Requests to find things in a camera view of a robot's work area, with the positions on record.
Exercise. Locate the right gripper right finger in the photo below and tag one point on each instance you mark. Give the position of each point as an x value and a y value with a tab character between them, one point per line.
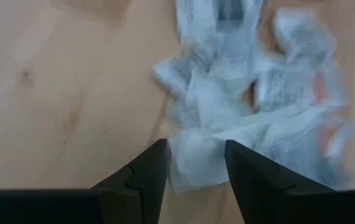
255	193

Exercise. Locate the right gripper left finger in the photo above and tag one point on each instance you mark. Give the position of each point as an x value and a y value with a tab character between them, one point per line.
146	189

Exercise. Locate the white packet with red patch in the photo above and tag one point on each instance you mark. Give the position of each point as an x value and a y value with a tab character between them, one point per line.
329	137
304	34

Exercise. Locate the white printed first aid packet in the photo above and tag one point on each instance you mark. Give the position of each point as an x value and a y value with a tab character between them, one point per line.
224	37
289	149
283	88

